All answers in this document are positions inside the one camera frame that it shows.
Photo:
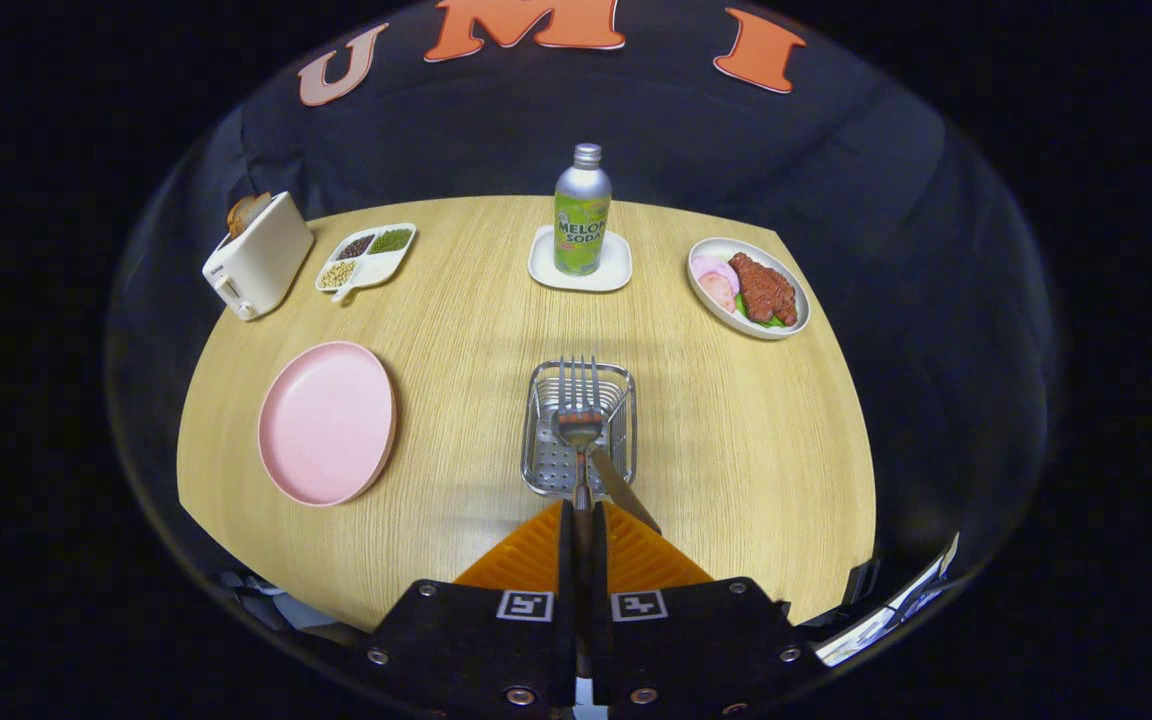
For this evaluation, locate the black backdrop cloth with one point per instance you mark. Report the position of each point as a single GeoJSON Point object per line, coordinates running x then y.
{"type": "Point", "coordinates": [686, 140]}

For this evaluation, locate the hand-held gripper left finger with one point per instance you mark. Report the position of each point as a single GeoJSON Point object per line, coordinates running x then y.
{"type": "Point", "coordinates": [476, 640]}

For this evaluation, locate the pink round plate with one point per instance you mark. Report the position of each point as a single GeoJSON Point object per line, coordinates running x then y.
{"type": "Point", "coordinates": [326, 425]}

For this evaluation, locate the green lettuce leaf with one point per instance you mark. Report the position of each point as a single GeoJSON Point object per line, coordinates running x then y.
{"type": "Point", "coordinates": [742, 310]}

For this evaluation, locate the pink ham slices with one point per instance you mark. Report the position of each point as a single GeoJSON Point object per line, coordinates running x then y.
{"type": "Point", "coordinates": [714, 280]}

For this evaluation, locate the white square coaster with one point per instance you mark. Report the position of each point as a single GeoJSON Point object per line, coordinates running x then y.
{"type": "Point", "coordinates": [616, 270]}

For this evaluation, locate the brown grilled meat piece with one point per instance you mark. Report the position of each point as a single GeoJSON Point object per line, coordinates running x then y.
{"type": "Point", "coordinates": [764, 288]}

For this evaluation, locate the white oval dish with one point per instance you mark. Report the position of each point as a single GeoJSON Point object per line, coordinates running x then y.
{"type": "Point", "coordinates": [701, 245]}

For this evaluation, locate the pile of green beans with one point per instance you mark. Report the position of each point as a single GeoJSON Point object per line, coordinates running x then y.
{"type": "Point", "coordinates": [391, 240]}

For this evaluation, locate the green soda bottle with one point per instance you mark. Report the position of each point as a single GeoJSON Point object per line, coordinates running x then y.
{"type": "Point", "coordinates": [581, 225]}

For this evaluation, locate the pile of red beans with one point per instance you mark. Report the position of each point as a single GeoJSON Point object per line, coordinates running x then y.
{"type": "Point", "coordinates": [356, 246]}

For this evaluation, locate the white divided dish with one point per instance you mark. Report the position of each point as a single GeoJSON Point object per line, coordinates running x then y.
{"type": "Point", "coordinates": [386, 265]}

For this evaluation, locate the pile of yellow soybeans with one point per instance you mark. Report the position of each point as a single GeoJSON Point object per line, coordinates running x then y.
{"type": "Point", "coordinates": [337, 273]}

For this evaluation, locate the white toaster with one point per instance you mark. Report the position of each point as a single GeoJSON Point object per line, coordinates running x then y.
{"type": "Point", "coordinates": [261, 265]}

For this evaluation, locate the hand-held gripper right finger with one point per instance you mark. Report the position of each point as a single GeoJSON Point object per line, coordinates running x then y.
{"type": "Point", "coordinates": [696, 640]}

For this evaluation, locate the brown toast slice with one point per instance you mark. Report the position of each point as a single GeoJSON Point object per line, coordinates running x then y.
{"type": "Point", "coordinates": [248, 212]}

